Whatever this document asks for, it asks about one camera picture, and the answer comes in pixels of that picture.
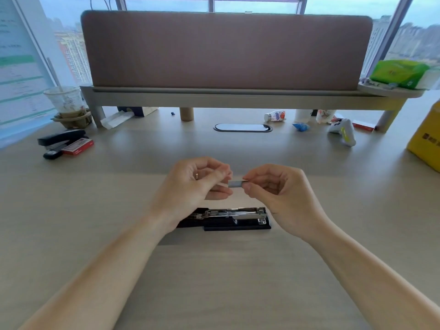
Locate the clear plastic drink cup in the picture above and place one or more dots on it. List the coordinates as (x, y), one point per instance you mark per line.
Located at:
(67, 101)

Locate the brown paper cup holder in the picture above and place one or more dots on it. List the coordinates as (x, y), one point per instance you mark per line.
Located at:
(73, 119)

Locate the drinking straw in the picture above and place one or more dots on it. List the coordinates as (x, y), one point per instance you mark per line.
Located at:
(55, 74)

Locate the flat red box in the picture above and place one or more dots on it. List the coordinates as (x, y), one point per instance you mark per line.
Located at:
(363, 126)

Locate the red staple box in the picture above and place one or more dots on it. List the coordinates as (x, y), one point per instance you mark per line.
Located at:
(77, 147)

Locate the white paper wrapper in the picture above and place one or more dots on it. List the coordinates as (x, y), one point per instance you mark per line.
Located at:
(117, 119)

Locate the white board with charts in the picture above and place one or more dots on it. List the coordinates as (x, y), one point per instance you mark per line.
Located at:
(20, 65)

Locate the yellow cardboard box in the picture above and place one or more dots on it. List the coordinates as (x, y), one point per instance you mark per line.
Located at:
(426, 135)

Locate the white game controller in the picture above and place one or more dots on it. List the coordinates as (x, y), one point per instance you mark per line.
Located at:
(343, 131)

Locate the green tissue pack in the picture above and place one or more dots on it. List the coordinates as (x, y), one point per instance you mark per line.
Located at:
(398, 73)

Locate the grey staple strip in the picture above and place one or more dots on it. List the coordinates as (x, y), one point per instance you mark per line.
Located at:
(235, 184)

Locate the person's left thumb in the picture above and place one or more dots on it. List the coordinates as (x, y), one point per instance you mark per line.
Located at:
(221, 188)

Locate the person's left forearm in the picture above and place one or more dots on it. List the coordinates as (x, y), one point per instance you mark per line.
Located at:
(99, 271)

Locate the small white bottle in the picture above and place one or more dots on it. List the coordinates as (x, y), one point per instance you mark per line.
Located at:
(275, 116)

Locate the person's right forearm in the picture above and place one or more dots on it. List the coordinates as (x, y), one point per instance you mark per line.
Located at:
(371, 285)

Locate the person's right thumb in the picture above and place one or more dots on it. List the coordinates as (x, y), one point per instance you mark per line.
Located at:
(254, 189)

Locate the blue crumpled wrapper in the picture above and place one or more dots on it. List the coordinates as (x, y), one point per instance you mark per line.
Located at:
(300, 126)

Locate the person's right hand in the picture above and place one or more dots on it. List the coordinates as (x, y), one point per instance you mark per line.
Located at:
(285, 202)

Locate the open black stapler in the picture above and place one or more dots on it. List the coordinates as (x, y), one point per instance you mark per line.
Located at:
(233, 218)

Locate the closed black stapler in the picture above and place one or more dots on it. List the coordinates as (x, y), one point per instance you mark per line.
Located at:
(60, 140)

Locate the pink fabric desk divider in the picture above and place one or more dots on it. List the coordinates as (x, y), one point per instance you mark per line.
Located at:
(223, 51)

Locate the person's left hand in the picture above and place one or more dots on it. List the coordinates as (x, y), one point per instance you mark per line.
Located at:
(185, 190)

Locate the white printed paper cup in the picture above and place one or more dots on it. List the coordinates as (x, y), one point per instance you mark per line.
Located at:
(325, 116)

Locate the beige desk shelf riser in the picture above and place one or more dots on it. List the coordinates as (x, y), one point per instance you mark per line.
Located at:
(240, 97)

